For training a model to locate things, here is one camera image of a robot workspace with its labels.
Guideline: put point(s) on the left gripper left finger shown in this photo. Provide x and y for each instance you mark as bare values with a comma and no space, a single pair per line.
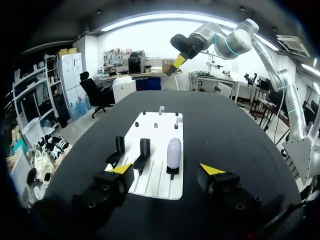
107,183

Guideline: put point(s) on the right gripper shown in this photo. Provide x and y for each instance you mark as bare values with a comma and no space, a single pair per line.
185,44

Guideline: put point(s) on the white plate with black stands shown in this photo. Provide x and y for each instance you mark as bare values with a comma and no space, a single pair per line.
155,142

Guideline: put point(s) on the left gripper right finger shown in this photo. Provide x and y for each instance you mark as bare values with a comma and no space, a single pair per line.
225,185

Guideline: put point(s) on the white earbud case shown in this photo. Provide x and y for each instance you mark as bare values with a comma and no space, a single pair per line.
174,153

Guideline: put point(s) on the white earbud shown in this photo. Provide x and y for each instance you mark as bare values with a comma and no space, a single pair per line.
179,120
161,109

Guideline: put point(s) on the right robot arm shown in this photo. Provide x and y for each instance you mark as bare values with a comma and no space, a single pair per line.
237,37

